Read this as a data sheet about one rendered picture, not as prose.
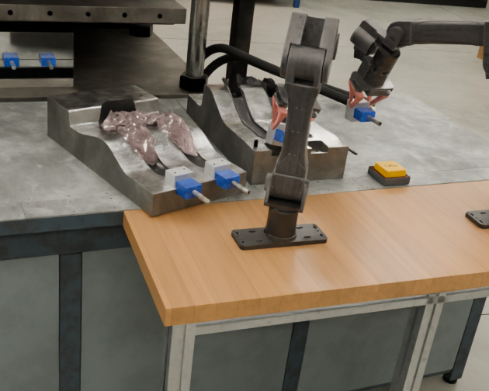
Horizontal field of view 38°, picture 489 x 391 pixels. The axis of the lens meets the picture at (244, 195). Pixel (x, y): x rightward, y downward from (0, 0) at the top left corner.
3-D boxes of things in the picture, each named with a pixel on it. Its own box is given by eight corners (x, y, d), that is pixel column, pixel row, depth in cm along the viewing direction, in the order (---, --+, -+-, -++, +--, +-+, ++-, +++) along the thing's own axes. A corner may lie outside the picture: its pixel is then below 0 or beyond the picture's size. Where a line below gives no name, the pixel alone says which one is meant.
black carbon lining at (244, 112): (315, 145, 183) (321, 110, 179) (258, 148, 177) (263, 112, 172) (261, 99, 211) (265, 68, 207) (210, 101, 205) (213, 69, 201)
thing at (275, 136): (307, 156, 165) (313, 133, 164) (289, 153, 163) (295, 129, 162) (282, 144, 177) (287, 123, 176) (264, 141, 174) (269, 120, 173)
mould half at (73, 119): (244, 192, 169) (250, 150, 164) (151, 216, 153) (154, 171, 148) (133, 122, 202) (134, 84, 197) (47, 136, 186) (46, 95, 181)
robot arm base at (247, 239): (234, 200, 147) (244, 216, 142) (320, 195, 154) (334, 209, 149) (229, 233, 151) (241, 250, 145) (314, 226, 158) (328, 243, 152)
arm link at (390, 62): (362, 60, 181) (372, 40, 176) (375, 53, 184) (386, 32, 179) (382, 77, 179) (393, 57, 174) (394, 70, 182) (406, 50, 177)
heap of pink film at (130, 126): (206, 154, 172) (209, 124, 169) (143, 167, 161) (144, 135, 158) (147, 119, 189) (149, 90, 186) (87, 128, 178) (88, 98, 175)
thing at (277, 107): (260, 118, 173) (276, 87, 167) (285, 122, 176) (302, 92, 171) (268, 136, 168) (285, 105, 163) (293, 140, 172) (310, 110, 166)
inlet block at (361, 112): (386, 133, 186) (390, 113, 184) (369, 134, 184) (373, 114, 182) (360, 117, 197) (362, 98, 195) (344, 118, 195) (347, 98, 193)
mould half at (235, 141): (342, 178, 183) (352, 129, 177) (250, 185, 173) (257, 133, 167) (265, 110, 224) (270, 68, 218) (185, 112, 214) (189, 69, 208)
